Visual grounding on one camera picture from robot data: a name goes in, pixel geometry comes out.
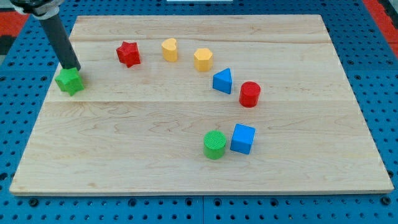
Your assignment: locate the blue triangle block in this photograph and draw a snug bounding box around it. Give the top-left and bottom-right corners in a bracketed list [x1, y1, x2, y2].
[212, 68, 233, 95]

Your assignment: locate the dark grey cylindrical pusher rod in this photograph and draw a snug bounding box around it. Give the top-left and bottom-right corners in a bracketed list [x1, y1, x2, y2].
[40, 14, 81, 70]

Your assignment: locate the blue cube block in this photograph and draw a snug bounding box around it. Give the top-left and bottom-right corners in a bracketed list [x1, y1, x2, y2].
[230, 124, 256, 154]

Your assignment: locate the red cylinder block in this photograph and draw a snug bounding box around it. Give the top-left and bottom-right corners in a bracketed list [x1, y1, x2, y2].
[239, 82, 261, 108]

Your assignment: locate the light wooden board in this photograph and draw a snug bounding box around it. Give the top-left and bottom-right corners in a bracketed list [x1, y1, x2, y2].
[9, 14, 394, 196]

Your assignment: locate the yellow hexagon block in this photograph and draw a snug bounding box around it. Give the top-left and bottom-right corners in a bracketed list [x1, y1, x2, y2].
[193, 48, 213, 72]

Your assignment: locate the green cylinder block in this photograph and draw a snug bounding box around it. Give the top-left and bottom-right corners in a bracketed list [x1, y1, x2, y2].
[203, 130, 226, 160]

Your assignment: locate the red star block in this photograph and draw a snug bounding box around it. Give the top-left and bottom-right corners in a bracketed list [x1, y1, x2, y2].
[116, 41, 141, 68]

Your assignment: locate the green star block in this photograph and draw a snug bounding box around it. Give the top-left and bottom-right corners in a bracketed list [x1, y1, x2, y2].
[55, 67, 85, 96]

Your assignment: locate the yellow heart block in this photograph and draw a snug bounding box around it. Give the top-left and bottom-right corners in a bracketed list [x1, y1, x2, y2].
[161, 38, 178, 62]

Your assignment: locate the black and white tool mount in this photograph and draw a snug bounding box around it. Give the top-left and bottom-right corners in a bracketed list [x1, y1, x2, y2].
[10, 0, 64, 20]

